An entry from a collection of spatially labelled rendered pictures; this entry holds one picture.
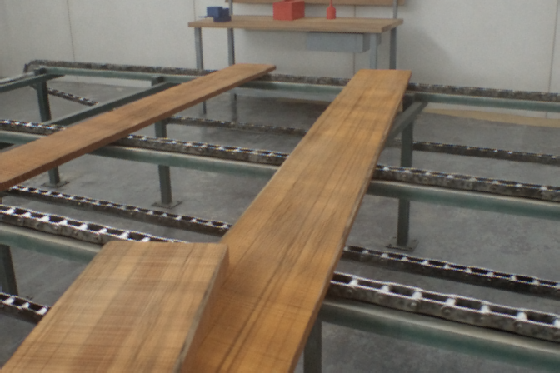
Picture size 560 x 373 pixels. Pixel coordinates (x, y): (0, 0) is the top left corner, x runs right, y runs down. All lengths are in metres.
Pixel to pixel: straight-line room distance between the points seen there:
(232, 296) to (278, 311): 0.10
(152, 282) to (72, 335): 0.19
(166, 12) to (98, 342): 6.36
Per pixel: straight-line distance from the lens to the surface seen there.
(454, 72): 6.13
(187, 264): 1.26
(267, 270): 1.32
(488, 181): 1.92
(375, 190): 1.96
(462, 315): 1.28
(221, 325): 1.15
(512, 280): 2.03
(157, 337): 1.05
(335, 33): 5.44
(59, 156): 2.17
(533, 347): 1.25
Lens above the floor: 1.51
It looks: 18 degrees down
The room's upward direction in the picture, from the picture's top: 2 degrees counter-clockwise
